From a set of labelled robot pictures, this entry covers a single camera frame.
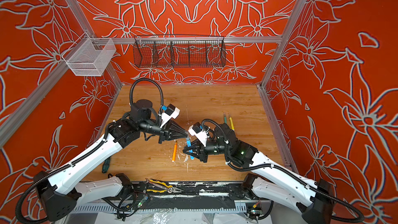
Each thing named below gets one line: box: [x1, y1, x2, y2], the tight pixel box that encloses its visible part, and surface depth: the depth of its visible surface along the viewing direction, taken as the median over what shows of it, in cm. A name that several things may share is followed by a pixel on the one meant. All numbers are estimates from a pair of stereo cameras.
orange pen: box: [171, 140, 178, 163], surface depth 86 cm
